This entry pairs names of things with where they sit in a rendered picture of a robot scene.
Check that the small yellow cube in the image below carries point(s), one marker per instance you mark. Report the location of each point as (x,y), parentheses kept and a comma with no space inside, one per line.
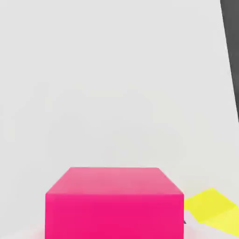
(214,207)

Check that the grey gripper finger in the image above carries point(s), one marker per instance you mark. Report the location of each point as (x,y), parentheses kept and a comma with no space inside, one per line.
(185,222)

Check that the small pink cube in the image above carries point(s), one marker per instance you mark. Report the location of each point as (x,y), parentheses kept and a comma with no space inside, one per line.
(114,214)

